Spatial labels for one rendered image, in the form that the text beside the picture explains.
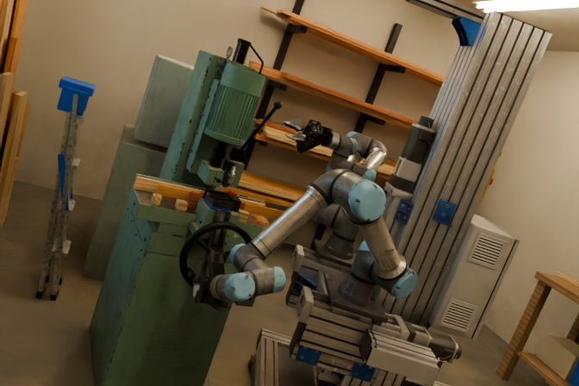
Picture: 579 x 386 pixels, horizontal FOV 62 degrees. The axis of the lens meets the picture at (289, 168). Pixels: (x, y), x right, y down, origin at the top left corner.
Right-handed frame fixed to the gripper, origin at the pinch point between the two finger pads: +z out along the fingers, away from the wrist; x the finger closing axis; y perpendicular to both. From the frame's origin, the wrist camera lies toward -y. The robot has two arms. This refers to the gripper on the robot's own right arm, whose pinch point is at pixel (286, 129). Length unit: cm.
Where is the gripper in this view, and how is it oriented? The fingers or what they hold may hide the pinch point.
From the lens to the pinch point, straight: 206.9
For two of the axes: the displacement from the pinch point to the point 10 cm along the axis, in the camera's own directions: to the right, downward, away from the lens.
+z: -8.5, -2.2, -4.8
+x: 1.0, 8.2, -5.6
